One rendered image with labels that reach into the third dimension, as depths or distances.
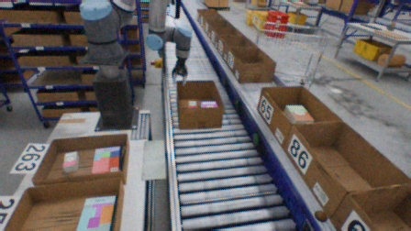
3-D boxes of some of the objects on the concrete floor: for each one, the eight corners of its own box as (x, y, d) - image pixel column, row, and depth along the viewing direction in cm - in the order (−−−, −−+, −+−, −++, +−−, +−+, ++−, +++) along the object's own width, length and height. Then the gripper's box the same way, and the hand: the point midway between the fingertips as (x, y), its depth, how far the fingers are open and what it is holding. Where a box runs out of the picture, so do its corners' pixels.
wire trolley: (305, 84, 397) (325, 23, 339) (309, 99, 351) (334, 31, 293) (244, 75, 414) (254, 15, 356) (240, 88, 368) (252, 22, 310)
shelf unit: (42, 129, 253) (-62, -111, 143) (58, 106, 293) (-16, -95, 183) (132, 125, 271) (99, -94, 161) (136, 104, 310) (110, -84, 200)
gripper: (172, 58, 133) (170, 90, 144) (193, 60, 136) (188, 91, 147) (172, 52, 140) (169, 83, 151) (191, 55, 143) (187, 84, 154)
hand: (178, 83), depth 151 cm, fingers open, 5 cm apart
